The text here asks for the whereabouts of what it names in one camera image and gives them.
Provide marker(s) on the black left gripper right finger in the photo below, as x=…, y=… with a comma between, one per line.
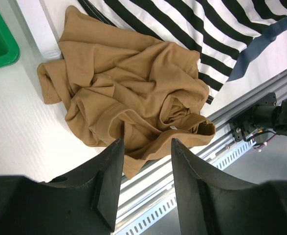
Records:
x=212, y=202

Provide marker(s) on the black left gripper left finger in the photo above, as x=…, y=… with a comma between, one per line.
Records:
x=86, y=198

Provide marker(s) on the tan tank top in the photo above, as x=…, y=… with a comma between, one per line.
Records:
x=116, y=83

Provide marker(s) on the navy blue tank top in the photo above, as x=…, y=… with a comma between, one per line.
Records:
x=256, y=47

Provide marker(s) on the black white striped tank top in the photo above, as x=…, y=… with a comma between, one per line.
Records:
x=218, y=29

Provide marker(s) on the metal clothes rack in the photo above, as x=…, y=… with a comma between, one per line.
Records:
x=40, y=29

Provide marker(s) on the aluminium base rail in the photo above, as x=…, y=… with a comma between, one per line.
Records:
x=150, y=195

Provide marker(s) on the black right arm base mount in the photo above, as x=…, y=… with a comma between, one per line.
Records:
x=241, y=124

